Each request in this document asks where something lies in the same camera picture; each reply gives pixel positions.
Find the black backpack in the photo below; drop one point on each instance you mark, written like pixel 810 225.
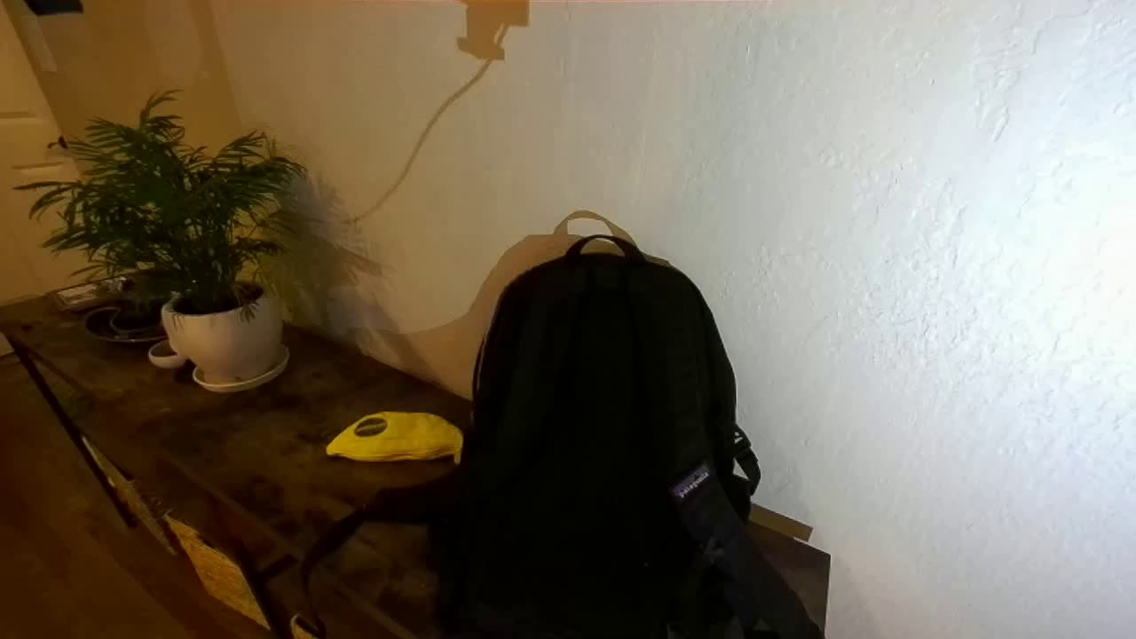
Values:
pixel 592 448

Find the white pot saucer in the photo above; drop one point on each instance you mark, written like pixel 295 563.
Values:
pixel 253 376

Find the white plant pot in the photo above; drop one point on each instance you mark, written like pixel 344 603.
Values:
pixel 224 338

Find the small white dish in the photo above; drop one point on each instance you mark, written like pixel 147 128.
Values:
pixel 166 357

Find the green palm houseplant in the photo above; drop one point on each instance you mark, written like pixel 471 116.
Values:
pixel 166 199

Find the dark round plant saucer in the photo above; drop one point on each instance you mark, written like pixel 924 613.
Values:
pixel 118 325

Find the dark wooden sideboard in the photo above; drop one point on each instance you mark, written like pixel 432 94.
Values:
pixel 74 430

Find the white door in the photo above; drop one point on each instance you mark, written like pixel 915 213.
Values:
pixel 21 128

